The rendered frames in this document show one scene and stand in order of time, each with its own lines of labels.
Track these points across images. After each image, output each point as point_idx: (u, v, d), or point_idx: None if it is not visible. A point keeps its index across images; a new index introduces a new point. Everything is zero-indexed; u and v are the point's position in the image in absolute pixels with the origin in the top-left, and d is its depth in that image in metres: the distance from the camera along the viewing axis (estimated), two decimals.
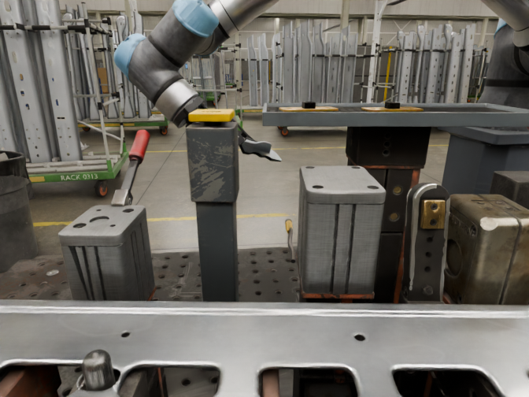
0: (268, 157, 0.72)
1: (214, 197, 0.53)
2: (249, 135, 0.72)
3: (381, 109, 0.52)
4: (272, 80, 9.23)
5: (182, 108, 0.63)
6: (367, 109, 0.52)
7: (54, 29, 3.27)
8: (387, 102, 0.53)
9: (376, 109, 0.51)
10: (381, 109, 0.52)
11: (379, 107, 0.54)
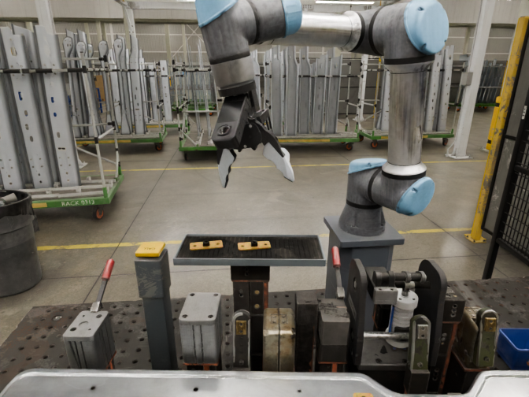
0: (228, 176, 0.73)
1: (152, 295, 0.92)
2: (219, 150, 0.71)
3: (246, 246, 0.90)
4: None
5: None
6: (238, 246, 0.91)
7: (56, 72, 3.66)
8: (251, 241, 0.92)
9: (242, 248, 0.90)
10: (246, 246, 0.91)
11: (247, 243, 0.93)
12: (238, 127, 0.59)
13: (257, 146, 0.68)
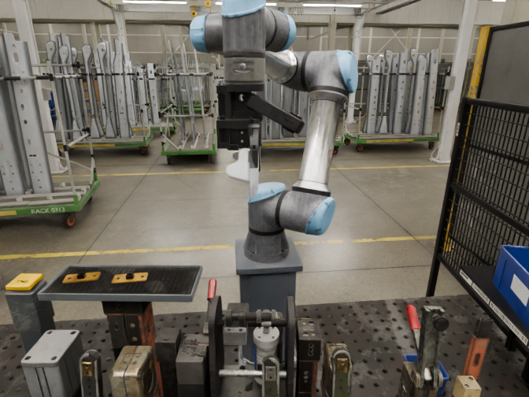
0: (250, 183, 0.65)
1: (27, 328, 0.91)
2: (252, 153, 0.63)
3: (120, 280, 0.89)
4: None
5: None
6: (114, 278, 0.90)
7: (24, 79, 3.65)
8: (127, 273, 0.90)
9: (116, 281, 0.89)
10: (121, 279, 0.90)
11: (124, 275, 0.91)
12: None
13: None
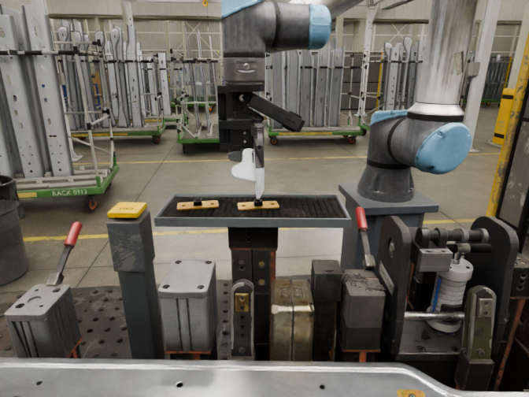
0: (256, 183, 0.65)
1: (130, 268, 0.73)
2: (257, 153, 0.63)
3: (248, 206, 0.72)
4: None
5: (228, 82, 0.65)
6: (239, 205, 0.72)
7: (46, 53, 3.47)
8: (254, 200, 0.73)
9: (243, 208, 0.71)
10: (248, 206, 0.72)
11: (249, 202, 0.74)
12: None
13: None
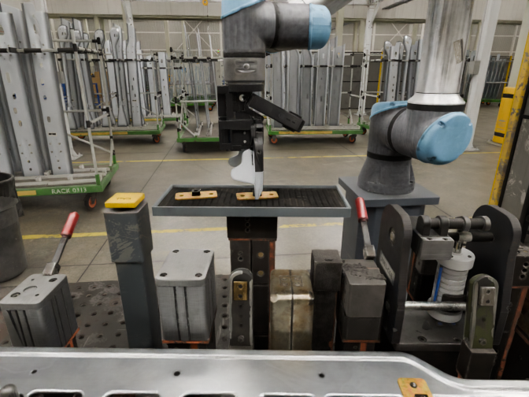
0: (255, 184, 0.67)
1: (127, 259, 0.73)
2: (257, 157, 0.64)
3: (247, 197, 0.71)
4: (264, 87, 9.43)
5: (228, 82, 0.65)
6: (238, 195, 0.71)
7: (45, 51, 3.46)
8: (253, 190, 0.72)
9: (242, 198, 0.70)
10: (247, 196, 0.71)
11: (249, 193, 0.73)
12: None
13: None
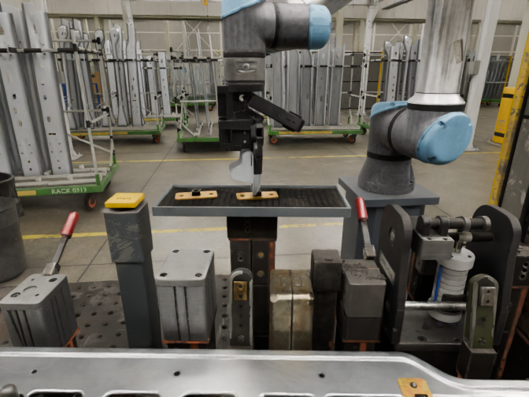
0: (253, 182, 0.70)
1: (127, 259, 0.73)
2: (257, 162, 0.65)
3: (247, 197, 0.71)
4: (264, 87, 9.43)
5: (228, 82, 0.65)
6: (238, 195, 0.71)
7: (45, 51, 3.46)
8: None
9: (242, 198, 0.70)
10: (247, 196, 0.71)
11: (249, 193, 0.73)
12: None
13: None
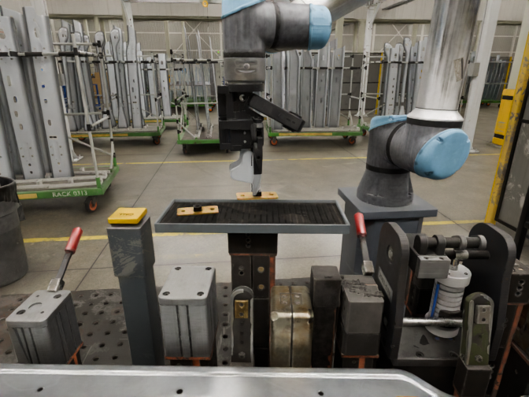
0: (253, 182, 0.70)
1: (130, 273, 0.74)
2: (257, 162, 0.65)
3: (247, 196, 0.71)
4: None
5: (228, 82, 0.65)
6: (238, 195, 0.71)
7: (46, 55, 3.47)
8: None
9: (242, 198, 0.70)
10: (247, 196, 0.71)
11: (249, 193, 0.73)
12: None
13: None
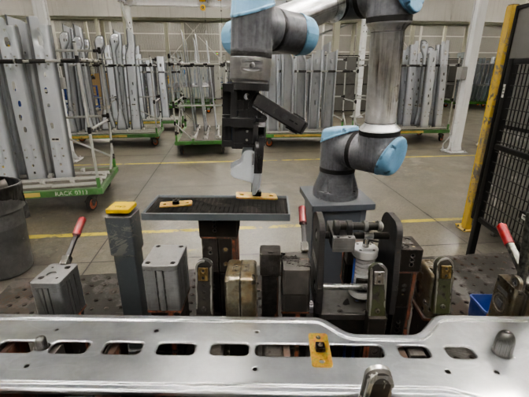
0: (253, 181, 0.70)
1: (123, 253, 0.94)
2: (257, 161, 0.65)
3: (246, 195, 0.71)
4: None
5: (234, 80, 0.66)
6: (237, 194, 0.71)
7: (49, 62, 3.68)
8: None
9: (242, 196, 0.70)
10: (246, 195, 0.71)
11: (249, 193, 0.73)
12: None
13: None
